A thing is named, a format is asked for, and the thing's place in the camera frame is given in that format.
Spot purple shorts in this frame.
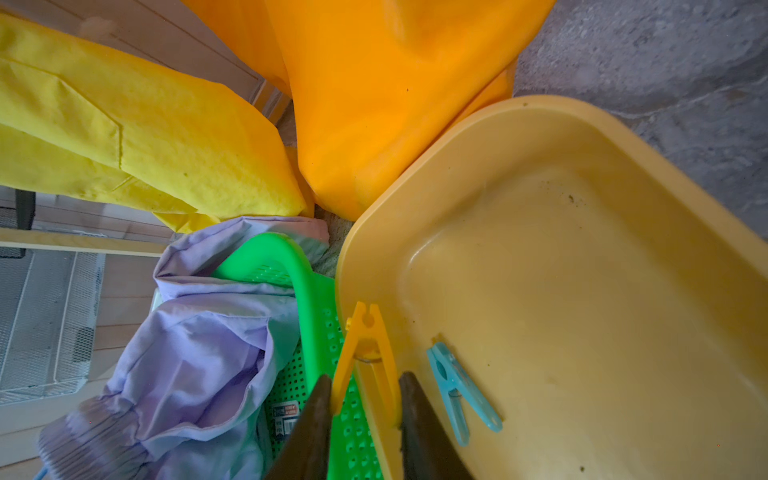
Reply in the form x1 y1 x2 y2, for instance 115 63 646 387
38 217 329 479

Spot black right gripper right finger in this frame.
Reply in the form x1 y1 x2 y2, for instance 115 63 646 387
399 372 473 479

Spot white wire mesh shelf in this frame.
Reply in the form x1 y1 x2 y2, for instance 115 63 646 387
1 249 106 406

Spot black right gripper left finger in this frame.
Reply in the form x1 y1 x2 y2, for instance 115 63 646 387
264 375 332 480

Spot wooden clothes rack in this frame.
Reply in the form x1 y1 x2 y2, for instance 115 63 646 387
1 228 166 258

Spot teal clothespin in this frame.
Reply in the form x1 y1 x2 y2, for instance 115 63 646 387
427 342 503 447

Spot yellow shorts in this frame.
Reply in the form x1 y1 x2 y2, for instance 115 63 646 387
1 14 314 233

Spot orange shorts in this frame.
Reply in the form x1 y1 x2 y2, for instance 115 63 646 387
189 1 553 220

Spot yellow clothespin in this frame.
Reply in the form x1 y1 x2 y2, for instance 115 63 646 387
330 301 402 427

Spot yellow plastic tray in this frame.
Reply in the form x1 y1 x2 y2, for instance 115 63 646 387
336 96 767 479

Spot green plastic basket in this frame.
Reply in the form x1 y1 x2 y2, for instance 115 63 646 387
213 233 384 479

